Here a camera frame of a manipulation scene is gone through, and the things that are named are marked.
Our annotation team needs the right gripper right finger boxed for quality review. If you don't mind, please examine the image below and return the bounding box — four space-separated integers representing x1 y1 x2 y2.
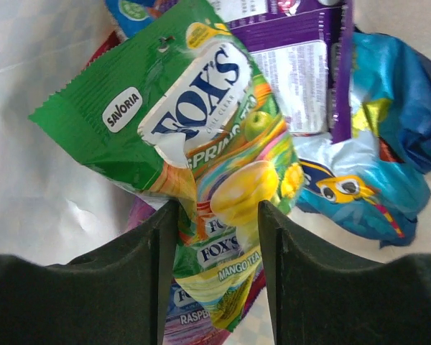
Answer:
257 200 385 345

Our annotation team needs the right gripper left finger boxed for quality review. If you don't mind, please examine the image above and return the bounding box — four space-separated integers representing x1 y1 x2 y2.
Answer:
46 201 182 345

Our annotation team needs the checkered paper bag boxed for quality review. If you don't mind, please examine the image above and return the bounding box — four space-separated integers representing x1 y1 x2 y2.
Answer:
0 1 431 344

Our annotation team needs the green Fox's candy bag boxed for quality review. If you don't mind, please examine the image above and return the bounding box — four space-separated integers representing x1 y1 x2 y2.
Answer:
30 1 304 331

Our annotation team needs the pink raspberry candy bag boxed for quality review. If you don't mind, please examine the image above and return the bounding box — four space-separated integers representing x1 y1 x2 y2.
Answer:
87 31 266 344

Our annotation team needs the blue snack bag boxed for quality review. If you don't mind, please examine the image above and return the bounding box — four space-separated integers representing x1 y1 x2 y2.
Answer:
103 0 431 249

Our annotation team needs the purple snack packet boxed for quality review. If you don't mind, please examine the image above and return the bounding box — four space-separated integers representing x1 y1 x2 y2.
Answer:
211 0 347 135

